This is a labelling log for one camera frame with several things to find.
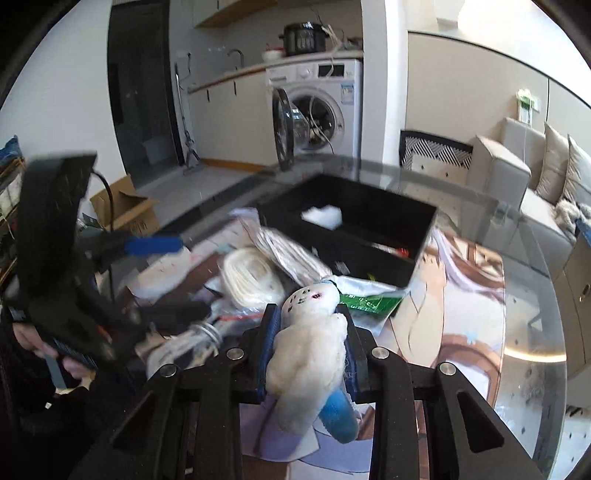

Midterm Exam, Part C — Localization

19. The grey cushion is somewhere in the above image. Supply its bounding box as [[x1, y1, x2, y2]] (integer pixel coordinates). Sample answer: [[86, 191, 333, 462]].
[[562, 136, 591, 205], [536, 123, 569, 204]]

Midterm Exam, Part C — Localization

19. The grey cushion left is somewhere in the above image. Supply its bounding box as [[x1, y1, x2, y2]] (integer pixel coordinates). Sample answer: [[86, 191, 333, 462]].
[[536, 123, 569, 204]]

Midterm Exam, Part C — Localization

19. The beige sofa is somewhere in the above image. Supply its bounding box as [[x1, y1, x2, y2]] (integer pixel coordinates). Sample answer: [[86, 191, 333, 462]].
[[467, 118, 575, 273]]

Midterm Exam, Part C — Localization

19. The white foam piece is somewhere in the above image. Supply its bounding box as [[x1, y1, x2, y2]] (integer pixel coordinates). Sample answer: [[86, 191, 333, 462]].
[[301, 205, 342, 231]]

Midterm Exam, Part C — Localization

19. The kitchen faucet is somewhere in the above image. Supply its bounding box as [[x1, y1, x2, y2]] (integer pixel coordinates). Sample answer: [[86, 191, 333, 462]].
[[228, 49, 245, 73]]

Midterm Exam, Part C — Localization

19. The white cat plush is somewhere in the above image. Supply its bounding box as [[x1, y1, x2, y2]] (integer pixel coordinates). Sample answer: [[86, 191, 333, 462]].
[[127, 255, 191, 303]]

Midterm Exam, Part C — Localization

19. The black storage box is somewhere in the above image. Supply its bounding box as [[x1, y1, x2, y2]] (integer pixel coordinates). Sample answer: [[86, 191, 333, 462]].
[[256, 174, 437, 288]]

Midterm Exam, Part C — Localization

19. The white washing machine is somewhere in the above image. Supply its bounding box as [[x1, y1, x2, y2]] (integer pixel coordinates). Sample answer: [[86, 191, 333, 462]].
[[266, 58, 363, 170]]

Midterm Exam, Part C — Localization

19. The cardboard box on floor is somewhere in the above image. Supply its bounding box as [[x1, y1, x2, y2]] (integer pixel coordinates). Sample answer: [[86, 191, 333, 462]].
[[90, 175, 160, 237]]

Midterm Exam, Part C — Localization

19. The white bowl on counter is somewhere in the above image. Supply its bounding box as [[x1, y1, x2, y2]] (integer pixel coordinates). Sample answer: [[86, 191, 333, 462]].
[[262, 48, 286, 63]]

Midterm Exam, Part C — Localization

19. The grey fluffy blanket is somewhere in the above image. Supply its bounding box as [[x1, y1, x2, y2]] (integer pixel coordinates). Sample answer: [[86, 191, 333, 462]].
[[554, 198, 590, 240]]

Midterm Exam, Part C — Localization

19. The white plush toy blue foot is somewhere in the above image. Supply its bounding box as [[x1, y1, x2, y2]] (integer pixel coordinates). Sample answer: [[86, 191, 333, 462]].
[[266, 282, 359, 444]]

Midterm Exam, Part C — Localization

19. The striped cloth in clear bag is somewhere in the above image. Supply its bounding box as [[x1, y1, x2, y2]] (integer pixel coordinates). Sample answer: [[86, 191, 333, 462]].
[[229, 208, 332, 287]]

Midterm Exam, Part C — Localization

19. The glass jar with lid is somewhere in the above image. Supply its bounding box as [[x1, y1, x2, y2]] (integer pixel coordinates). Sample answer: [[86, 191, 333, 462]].
[[146, 322, 222, 379]]

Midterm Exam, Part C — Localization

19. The red and white plastic bag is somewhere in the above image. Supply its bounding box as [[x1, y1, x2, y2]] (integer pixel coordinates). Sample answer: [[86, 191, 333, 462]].
[[373, 243, 410, 258]]

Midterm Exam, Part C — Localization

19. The anime printed desk mat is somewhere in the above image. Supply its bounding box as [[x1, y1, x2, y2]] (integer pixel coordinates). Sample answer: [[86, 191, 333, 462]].
[[133, 219, 506, 479]]

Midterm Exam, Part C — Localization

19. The silver green foil packet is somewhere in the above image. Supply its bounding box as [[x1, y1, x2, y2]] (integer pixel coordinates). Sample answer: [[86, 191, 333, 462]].
[[325, 275, 409, 317]]

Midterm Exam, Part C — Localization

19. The person's left hand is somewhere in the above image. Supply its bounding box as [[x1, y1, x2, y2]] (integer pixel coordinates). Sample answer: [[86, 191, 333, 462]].
[[12, 323, 95, 381]]

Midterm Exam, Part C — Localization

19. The white charging cable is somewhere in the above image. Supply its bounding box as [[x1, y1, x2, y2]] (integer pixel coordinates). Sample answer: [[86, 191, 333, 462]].
[[303, 8, 352, 156]]

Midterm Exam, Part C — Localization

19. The black white patterned chair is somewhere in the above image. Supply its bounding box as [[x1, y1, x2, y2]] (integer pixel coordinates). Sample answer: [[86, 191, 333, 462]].
[[399, 130, 474, 185]]

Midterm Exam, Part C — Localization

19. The beige side cabinet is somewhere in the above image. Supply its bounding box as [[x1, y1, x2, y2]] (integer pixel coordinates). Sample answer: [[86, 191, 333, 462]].
[[554, 234, 590, 384]]

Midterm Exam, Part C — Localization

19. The coiled white rope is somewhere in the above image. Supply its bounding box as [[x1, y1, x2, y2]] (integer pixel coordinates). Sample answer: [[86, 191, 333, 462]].
[[221, 247, 288, 311]]

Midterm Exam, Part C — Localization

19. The grey cushion right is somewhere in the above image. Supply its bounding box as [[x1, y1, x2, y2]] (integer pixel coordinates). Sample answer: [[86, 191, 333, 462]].
[[562, 136, 591, 205]]

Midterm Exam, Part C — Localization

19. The black pressure cooker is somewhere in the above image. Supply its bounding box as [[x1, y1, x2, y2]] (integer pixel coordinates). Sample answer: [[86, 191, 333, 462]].
[[279, 22, 329, 57]]

